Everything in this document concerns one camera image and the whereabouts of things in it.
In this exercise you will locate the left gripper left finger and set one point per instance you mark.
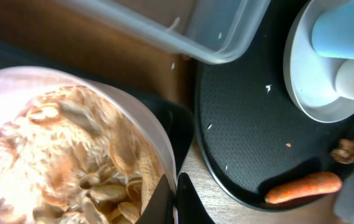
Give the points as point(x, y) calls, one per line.
point(159, 210)

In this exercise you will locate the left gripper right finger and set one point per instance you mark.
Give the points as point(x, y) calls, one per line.
point(189, 205)

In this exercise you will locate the rice and peanut scraps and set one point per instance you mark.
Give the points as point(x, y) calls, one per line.
point(70, 156)

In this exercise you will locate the orange carrot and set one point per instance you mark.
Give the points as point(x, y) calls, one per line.
point(314, 184)

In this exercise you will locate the brown food scrap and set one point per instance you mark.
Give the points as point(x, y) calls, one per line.
point(344, 153)

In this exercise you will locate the pink bowl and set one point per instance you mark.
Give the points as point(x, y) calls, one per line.
point(19, 85)

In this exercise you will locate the blue cup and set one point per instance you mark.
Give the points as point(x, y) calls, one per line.
point(333, 32)

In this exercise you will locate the round black serving tray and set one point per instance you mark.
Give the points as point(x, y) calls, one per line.
point(251, 135)

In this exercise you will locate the clear plastic bin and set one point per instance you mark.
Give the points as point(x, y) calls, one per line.
point(211, 31)

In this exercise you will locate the light grey plate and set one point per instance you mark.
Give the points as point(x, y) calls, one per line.
point(309, 77)

